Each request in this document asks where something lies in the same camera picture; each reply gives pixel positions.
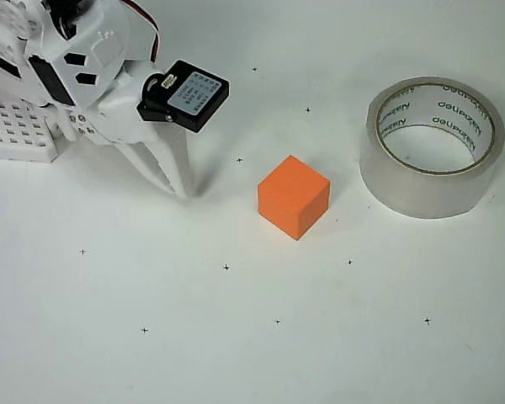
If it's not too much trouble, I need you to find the red black servo cable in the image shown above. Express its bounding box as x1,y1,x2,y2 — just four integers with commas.
121,0,162,65

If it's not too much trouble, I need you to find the clear packing tape roll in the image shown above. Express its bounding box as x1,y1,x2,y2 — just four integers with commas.
359,76,505,220

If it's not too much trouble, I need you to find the orange cube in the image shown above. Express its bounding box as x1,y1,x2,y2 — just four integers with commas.
257,154,331,242

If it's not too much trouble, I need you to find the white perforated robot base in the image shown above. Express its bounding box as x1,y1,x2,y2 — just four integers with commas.
0,99,61,164

